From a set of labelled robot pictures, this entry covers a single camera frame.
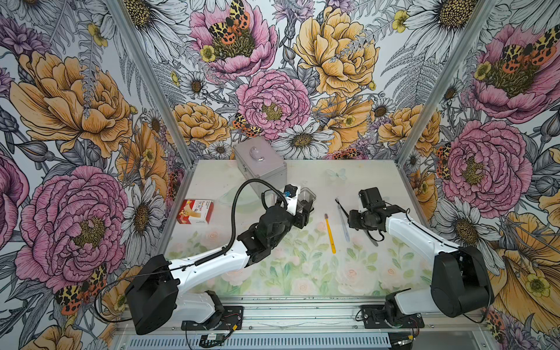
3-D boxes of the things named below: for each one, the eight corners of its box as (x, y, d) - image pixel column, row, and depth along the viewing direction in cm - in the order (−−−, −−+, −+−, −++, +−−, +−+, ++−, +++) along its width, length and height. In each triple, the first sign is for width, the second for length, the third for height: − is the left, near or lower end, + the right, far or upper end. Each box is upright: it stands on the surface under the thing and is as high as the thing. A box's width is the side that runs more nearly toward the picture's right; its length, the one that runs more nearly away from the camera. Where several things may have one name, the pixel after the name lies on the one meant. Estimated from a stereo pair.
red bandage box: (179, 225, 99) (175, 219, 96) (186, 205, 106) (182, 199, 103) (209, 225, 99) (206, 219, 96) (214, 205, 106) (211, 199, 103)
